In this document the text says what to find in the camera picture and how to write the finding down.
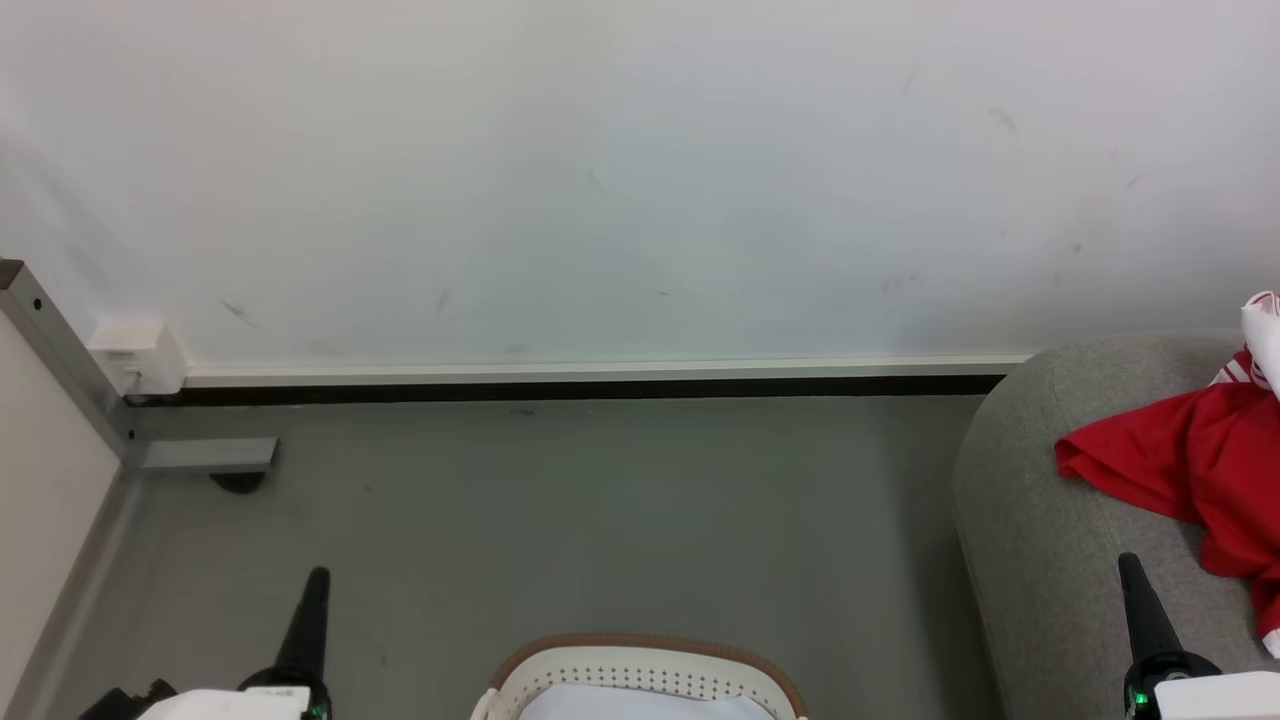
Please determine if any red garment with white lining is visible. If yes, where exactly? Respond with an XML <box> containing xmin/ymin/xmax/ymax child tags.
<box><xmin>1055</xmin><ymin>290</ymin><xmax>1280</xmax><ymax>659</ymax></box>

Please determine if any white wall socket box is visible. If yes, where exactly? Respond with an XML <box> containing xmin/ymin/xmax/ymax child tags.
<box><xmin>88</xmin><ymin>318</ymin><xmax>189</xmax><ymax>397</ymax></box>

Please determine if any grey fabric sofa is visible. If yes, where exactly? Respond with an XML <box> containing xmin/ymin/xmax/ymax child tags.
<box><xmin>951</xmin><ymin>329</ymin><xmax>1280</xmax><ymax>720</ymax></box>

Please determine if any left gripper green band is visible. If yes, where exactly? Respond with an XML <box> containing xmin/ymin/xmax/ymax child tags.
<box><xmin>243</xmin><ymin>567</ymin><xmax>333</xmax><ymax>720</ymax></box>

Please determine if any white laundry basket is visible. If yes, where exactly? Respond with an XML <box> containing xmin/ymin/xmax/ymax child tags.
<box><xmin>470</xmin><ymin>633</ymin><xmax>809</xmax><ymax>720</ymax></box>

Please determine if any white and black baseboard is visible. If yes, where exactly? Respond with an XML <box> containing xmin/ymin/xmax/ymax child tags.
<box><xmin>125</xmin><ymin>354</ymin><xmax>1033</xmax><ymax>407</ymax></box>

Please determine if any pale blue cloth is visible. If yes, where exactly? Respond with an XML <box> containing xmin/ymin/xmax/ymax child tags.
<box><xmin>518</xmin><ymin>683</ymin><xmax>777</xmax><ymax>720</ymax></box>

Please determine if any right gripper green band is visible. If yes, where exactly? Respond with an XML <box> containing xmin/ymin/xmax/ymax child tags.
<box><xmin>1118</xmin><ymin>552</ymin><xmax>1223</xmax><ymax>720</ymax></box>

